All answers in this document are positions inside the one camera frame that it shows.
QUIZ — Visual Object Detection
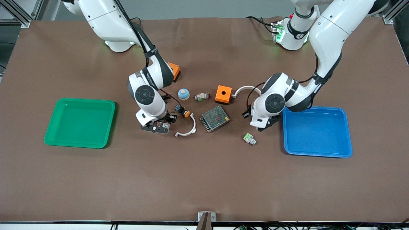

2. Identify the black orange push button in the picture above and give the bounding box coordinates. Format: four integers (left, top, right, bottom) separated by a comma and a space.
174, 104, 191, 118

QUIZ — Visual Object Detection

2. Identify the orange black button box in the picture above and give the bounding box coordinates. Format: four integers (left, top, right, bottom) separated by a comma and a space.
167, 62, 181, 83
215, 85, 233, 105

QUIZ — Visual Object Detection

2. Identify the metal mesh power supply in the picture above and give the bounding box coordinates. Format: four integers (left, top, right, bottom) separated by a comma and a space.
199, 105, 231, 133

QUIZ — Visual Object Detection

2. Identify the blue plastic tray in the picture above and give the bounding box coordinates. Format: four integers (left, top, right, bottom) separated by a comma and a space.
282, 106, 353, 158

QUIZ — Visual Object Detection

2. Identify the brown table mat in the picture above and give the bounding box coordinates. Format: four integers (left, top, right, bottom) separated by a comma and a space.
0, 17, 409, 223

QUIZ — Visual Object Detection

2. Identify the green plastic tray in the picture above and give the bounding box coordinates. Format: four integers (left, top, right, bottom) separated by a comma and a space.
44, 98, 116, 149

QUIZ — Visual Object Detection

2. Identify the small white curved bracket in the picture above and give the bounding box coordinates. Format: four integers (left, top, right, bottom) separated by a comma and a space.
174, 114, 197, 137

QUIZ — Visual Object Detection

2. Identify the large white curved bracket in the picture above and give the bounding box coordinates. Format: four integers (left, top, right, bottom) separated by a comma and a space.
231, 85, 263, 98

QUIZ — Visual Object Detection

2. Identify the black base cable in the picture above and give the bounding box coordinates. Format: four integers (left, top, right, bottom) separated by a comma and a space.
245, 16, 279, 34

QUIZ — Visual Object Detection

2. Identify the grey metal table bracket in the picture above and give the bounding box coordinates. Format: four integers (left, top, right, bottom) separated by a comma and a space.
197, 211, 216, 230

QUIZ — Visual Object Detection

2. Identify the aluminium frame profile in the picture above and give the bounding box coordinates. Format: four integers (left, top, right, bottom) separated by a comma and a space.
0, 0, 43, 28
382, 0, 409, 25

